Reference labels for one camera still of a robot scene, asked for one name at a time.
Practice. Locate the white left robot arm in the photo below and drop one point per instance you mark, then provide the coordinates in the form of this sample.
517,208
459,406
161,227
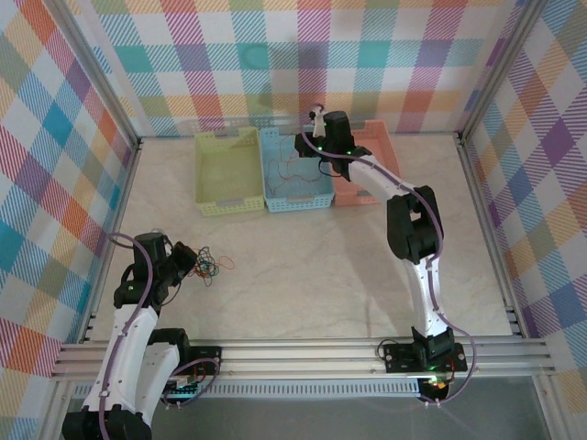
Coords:
133,339

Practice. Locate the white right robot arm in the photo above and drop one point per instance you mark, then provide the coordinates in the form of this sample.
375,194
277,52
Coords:
426,293

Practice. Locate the pink plastic basket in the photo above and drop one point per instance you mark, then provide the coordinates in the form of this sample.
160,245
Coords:
376,137

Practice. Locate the blue plastic basket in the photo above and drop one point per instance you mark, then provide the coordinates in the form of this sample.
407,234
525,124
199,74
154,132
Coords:
298,201

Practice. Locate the green plastic basket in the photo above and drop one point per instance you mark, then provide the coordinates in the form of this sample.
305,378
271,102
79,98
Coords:
224,169

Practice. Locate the aluminium side rail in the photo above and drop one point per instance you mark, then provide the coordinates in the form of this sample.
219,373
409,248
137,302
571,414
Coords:
124,192
486,229

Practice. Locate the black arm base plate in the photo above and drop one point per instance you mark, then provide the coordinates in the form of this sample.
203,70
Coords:
208,355
399,359

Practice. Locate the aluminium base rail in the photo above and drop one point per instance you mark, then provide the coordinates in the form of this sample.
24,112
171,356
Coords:
298,357

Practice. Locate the aluminium frame post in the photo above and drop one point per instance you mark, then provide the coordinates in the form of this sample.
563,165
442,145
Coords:
504,69
91,69

